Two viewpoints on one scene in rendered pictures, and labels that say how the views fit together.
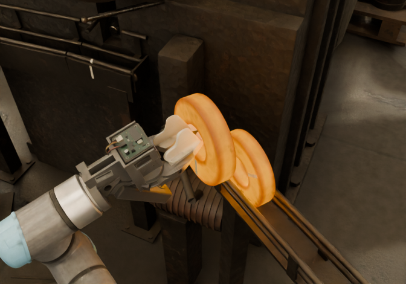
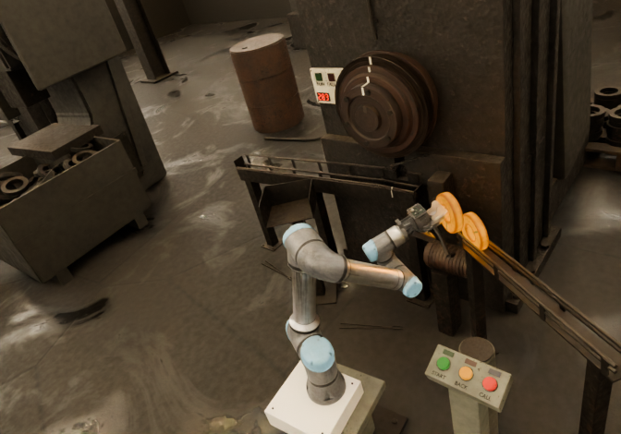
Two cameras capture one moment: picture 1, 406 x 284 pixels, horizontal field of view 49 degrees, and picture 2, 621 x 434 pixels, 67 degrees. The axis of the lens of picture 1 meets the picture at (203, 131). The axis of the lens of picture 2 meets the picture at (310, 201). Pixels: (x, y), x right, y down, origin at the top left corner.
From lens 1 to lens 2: 1.13 m
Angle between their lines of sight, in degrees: 23
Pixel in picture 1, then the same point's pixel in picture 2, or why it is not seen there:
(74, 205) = (395, 235)
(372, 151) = (601, 253)
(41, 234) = (382, 246)
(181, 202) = (443, 259)
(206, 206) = (456, 261)
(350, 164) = (580, 262)
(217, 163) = (455, 219)
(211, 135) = (451, 207)
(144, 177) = (422, 226)
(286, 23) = (494, 160)
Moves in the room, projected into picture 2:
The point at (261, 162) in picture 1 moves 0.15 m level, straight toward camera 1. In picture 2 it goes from (479, 224) to (471, 249)
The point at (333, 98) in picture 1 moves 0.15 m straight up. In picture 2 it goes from (570, 217) to (572, 196)
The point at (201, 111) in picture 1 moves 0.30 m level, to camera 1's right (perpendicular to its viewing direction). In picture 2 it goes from (446, 198) to (537, 193)
